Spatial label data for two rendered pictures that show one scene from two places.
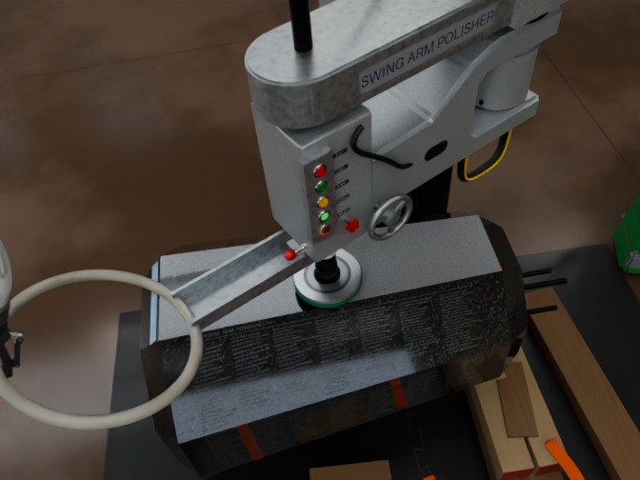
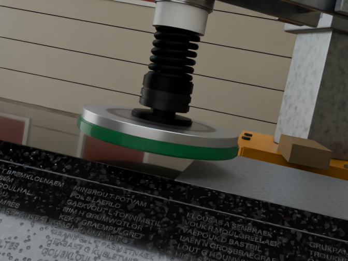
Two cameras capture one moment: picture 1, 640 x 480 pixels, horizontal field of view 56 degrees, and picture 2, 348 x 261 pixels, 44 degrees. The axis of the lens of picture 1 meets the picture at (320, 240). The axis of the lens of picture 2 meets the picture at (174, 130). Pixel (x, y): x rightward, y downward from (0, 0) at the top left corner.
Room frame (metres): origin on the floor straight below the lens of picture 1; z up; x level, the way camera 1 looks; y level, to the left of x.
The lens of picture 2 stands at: (0.56, -0.17, 0.94)
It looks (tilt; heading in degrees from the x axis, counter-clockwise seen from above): 7 degrees down; 14
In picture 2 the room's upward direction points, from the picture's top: 11 degrees clockwise
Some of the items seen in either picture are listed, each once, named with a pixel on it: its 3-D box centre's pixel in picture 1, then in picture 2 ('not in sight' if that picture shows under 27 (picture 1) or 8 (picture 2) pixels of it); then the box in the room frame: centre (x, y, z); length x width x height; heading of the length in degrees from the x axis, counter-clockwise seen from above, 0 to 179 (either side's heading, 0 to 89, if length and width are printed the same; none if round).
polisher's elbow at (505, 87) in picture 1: (499, 65); not in sight; (1.46, -0.58, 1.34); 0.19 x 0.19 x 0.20
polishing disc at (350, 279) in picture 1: (327, 274); (160, 124); (1.12, -0.01, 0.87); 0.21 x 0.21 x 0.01
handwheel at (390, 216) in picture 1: (382, 210); not in sight; (1.07, -0.18, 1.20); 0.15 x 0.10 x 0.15; 121
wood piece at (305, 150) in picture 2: not in sight; (302, 150); (1.77, -0.23, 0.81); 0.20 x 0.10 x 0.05; 10
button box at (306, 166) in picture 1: (319, 198); not in sight; (0.98, -0.01, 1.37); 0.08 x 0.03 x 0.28; 121
